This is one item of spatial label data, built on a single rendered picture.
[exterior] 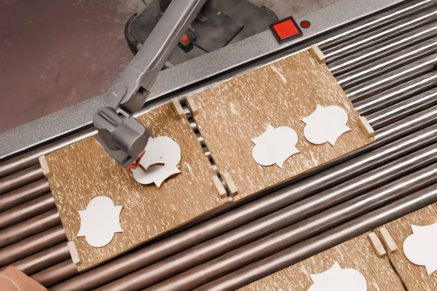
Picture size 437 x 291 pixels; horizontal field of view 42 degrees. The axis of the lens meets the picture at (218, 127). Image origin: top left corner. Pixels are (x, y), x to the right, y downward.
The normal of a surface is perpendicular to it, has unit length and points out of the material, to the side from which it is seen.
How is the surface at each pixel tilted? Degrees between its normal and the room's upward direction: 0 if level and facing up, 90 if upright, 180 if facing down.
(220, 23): 0
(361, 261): 0
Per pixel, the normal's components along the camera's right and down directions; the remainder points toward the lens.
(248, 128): -0.09, -0.51
